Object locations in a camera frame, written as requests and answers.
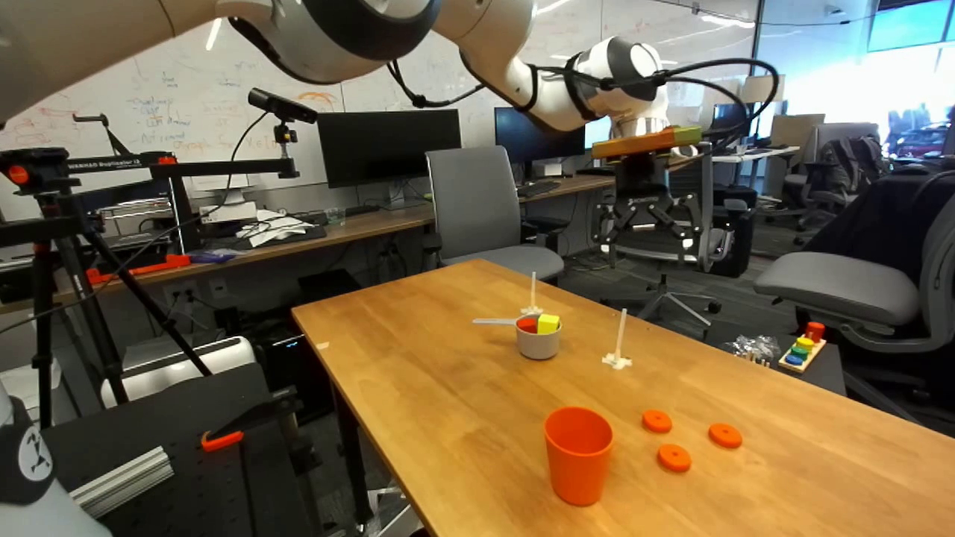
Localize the orange green wrist camera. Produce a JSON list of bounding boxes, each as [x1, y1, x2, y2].
[[590, 123, 708, 162]]

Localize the lit computer monitor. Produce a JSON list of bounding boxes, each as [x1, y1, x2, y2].
[[578, 116, 611, 156]]

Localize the black side table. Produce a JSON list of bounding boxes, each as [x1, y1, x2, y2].
[[41, 360, 332, 537]]

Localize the black tripod orange knobs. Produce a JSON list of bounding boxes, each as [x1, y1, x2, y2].
[[0, 144, 301, 432]]

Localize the black mesh office chair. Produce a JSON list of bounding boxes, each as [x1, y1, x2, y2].
[[605, 141, 718, 332]]

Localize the white papers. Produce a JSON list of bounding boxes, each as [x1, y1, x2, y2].
[[232, 205, 323, 251]]

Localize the orange bar clamp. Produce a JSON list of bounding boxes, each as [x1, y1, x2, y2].
[[86, 251, 195, 292]]

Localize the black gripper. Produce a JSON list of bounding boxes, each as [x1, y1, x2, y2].
[[601, 151, 703, 263]]

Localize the black white foreground device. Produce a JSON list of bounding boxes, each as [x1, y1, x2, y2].
[[0, 386, 114, 537]]

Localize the low black table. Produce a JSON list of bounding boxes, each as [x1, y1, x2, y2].
[[709, 311, 847, 398]]

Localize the white metal beam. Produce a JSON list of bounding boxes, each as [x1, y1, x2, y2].
[[99, 335, 260, 411]]

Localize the long wooden desk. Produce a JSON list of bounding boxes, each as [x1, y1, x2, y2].
[[54, 174, 621, 301]]

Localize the colourful stacking toy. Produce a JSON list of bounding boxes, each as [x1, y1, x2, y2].
[[775, 320, 829, 375]]

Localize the aluminium bar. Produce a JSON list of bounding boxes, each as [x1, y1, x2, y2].
[[65, 445, 175, 520]]

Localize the grey office chair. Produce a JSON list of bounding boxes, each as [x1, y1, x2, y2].
[[751, 189, 955, 399], [423, 144, 566, 283]]

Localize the white lamp shade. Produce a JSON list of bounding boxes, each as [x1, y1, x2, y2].
[[741, 71, 789, 104]]

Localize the black clamp orange tip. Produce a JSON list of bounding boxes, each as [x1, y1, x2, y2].
[[196, 386, 301, 456]]

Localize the black computer monitor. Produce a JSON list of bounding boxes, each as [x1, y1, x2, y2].
[[492, 104, 586, 183]]

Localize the orange plastic cup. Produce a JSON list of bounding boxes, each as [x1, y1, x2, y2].
[[542, 404, 618, 509]]

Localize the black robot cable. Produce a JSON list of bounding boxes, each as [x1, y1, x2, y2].
[[386, 58, 784, 151]]

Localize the silver measuring cup white handle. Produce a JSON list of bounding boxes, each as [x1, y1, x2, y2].
[[468, 311, 565, 365]]

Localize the clear plastic bag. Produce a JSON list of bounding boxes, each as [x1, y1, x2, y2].
[[727, 335, 784, 368]]

